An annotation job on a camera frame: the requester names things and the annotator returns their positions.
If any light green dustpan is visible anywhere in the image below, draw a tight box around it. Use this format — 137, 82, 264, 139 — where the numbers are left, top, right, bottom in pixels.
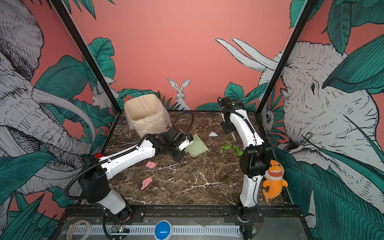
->
185, 134, 209, 157

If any cream trash bin with bag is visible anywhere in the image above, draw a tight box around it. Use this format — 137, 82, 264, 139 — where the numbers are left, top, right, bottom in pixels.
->
124, 94, 171, 137

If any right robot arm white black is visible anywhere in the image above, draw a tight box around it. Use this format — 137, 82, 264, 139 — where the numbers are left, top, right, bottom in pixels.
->
218, 97, 273, 223

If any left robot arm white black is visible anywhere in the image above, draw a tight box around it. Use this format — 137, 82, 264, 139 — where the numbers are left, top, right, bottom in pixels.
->
64, 127, 194, 222

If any green paper scrap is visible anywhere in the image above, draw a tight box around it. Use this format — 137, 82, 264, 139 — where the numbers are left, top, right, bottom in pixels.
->
221, 144, 232, 150
234, 146, 243, 156

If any pink paper scrap upper left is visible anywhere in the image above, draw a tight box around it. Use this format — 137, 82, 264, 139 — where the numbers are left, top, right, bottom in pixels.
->
146, 161, 158, 169

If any pink paper scrap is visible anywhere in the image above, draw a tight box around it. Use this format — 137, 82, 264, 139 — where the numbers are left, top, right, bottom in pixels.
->
141, 177, 153, 191
146, 161, 158, 169

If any green paper scrap far right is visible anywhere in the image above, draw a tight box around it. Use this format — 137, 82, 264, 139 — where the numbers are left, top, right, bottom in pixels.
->
234, 146, 243, 156

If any pink paper scrap lower left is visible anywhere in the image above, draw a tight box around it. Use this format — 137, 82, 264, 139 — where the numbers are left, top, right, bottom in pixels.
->
141, 177, 153, 191

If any orange plush toy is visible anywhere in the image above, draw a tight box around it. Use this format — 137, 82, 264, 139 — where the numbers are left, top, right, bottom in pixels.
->
263, 160, 288, 203

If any blue round button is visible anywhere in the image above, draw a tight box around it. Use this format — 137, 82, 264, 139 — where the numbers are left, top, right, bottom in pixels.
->
154, 220, 173, 240

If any white slotted cable duct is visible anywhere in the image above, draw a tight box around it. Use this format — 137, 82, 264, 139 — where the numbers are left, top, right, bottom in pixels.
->
67, 224, 241, 237

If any coiled clear cable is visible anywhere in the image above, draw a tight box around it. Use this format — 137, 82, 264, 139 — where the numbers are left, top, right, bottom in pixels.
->
66, 220, 92, 240

